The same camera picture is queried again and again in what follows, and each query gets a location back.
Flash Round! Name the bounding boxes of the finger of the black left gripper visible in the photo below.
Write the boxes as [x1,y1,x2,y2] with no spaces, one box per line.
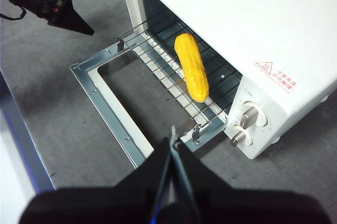
[49,0,95,36]

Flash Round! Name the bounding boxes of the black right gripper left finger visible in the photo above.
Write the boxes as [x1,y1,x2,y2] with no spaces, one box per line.
[19,137,172,224]

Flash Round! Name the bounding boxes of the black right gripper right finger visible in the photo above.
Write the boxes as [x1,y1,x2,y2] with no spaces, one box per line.
[171,126,332,224]

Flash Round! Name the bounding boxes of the glass oven door with handle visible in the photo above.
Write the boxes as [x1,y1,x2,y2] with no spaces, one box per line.
[70,41,229,169]

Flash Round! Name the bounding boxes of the yellow corn cob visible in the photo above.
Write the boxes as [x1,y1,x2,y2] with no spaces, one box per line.
[174,33,210,103]

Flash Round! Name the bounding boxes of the cream oven knob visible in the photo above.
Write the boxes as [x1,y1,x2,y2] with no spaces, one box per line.
[229,130,254,148]
[241,104,269,131]

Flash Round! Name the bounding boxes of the cream toaster oven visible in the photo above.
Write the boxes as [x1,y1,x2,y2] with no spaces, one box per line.
[117,0,337,160]

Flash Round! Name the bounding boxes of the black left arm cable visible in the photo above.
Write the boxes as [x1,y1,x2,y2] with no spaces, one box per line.
[0,6,26,21]

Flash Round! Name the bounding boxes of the grey table edge rail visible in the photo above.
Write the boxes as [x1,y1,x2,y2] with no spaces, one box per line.
[0,71,56,194]

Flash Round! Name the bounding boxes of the metal wire oven rack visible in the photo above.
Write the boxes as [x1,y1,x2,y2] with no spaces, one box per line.
[117,21,242,127]

